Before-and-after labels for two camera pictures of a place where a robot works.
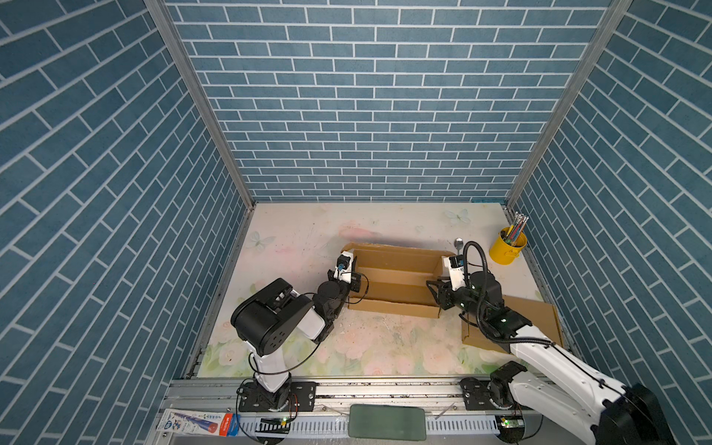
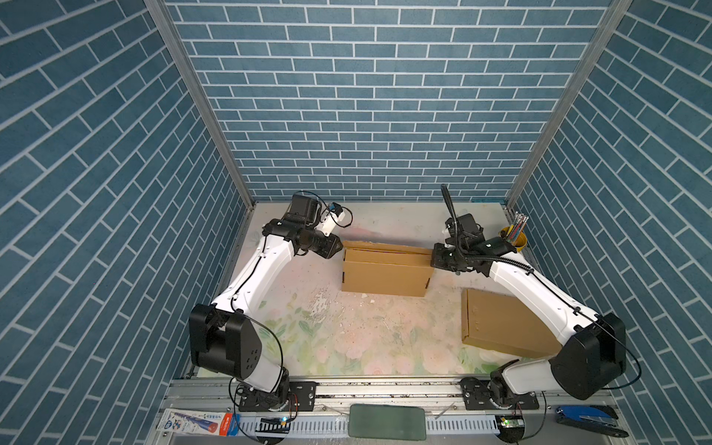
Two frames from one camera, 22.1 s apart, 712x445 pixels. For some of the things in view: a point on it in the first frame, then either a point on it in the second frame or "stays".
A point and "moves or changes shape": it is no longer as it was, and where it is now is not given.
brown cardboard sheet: x=393 y=279 moves or changes shape
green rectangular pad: x=387 y=422 stays
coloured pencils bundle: x=519 y=222 stays
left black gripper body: x=341 y=292 → x=314 y=241
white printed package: x=198 y=423 stays
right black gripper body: x=462 y=298 → x=448 y=259
